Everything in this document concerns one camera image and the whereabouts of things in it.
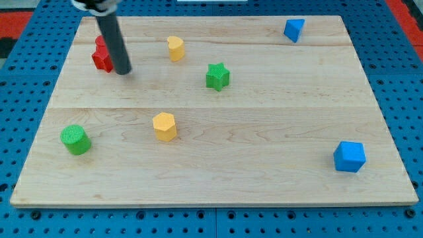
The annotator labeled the red cylinder block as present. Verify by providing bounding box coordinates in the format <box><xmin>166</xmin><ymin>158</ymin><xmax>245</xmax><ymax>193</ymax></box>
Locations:
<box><xmin>95</xmin><ymin>35</ymin><xmax>106</xmax><ymax>47</ymax></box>

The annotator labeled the green cylinder block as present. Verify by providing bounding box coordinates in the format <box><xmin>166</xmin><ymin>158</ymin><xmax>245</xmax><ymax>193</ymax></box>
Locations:
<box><xmin>60</xmin><ymin>124</ymin><xmax>92</xmax><ymax>155</ymax></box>

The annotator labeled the wooden board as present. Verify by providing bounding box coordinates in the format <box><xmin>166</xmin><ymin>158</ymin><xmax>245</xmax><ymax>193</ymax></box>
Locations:
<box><xmin>10</xmin><ymin>15</ymin><xmax>418</xmax><ymax>208</ymax></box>

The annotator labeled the green star block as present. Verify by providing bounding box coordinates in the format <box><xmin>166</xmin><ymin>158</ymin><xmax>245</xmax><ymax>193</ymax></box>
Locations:
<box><xmin>206</xmin><ymin>62</ymin><xmax>230</xmax><ymax>91</ymax></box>

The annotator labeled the blue triangle block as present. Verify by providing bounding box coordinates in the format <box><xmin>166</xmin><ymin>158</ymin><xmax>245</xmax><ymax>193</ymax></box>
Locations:
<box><xmin>284</xmin><ymin>19</ymin><xmax>305</xmax><ymax>43</ymax></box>

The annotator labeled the white and black rod mount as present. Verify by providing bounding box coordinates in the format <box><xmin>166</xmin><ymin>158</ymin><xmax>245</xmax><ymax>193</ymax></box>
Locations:
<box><xmin>71</xmin><ymin>0</ymin><xmax>120</xmax><ymax>16</ymax></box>

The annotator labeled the yellow heart block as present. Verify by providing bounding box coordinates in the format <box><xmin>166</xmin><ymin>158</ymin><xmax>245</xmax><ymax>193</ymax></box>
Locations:
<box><xmin>167</xmin><ymin>36</ymin><xmax>185</xmax><ymax>61</ymax></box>

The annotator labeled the red star block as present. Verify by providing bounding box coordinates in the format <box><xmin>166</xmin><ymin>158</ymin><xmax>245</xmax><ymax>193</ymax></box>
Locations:
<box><xmin>92</xmin><ymin>45</ymin><xmax>114</xmax><ymax>73</ymax></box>

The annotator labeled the yellow hexagon block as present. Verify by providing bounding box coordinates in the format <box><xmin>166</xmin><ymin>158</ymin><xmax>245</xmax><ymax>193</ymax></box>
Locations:
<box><xmin>153</xmin><ymin>112</ymin><xmax>177</xmax><ymax>142</ymax></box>

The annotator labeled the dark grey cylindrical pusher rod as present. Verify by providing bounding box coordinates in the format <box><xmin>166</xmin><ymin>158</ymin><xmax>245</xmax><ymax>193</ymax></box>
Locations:
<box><xmin>96</xmin><ymin>13</ymin><xmax>132</xmax><ymax>75</ymax></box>

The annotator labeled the blue cube block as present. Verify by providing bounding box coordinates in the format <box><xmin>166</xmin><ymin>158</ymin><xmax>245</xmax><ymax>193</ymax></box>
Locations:
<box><xmin>333</xmin><ymin>141</ymin><xmax>366</xmax><ymax>173</ymax></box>

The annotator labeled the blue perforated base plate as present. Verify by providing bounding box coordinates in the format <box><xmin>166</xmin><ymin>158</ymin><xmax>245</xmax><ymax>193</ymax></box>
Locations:
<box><xmin>1</xmin><ymin>0</ymin><xmax>422</xmax><ymax>237</ymax></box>

